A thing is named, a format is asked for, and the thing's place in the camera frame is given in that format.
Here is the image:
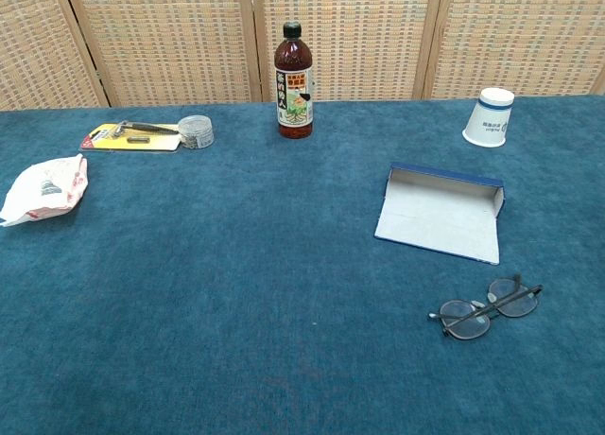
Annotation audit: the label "blue-white box with glasses picture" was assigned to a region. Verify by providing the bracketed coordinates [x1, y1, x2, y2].
[373, 163, 506, 266]

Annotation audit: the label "black eyeglasses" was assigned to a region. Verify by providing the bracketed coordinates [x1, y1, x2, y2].
[427, 273, 545, 341]

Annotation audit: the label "blue felt table cover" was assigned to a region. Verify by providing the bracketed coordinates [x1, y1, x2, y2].
[0, 93, 605, 435]

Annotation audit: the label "dark tea bottle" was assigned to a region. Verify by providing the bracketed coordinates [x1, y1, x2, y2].
[274, 22, 315, 140]

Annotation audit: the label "clear round pin container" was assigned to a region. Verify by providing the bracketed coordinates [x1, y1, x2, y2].
[178, 114, 216, 150]

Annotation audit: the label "yellow razor blister pack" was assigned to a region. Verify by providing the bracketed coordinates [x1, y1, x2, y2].
[78, 120, 183, 153]

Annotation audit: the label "white paper cup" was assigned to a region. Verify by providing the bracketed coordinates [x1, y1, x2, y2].
[461, 87, 515, 148]

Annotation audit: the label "woven bamboo folding screen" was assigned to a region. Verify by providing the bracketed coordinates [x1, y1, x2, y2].
[0, 0, 605, 113]

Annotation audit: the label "white plastic snack packet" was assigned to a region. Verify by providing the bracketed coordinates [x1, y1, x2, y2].
[0, 153, 90, 228]

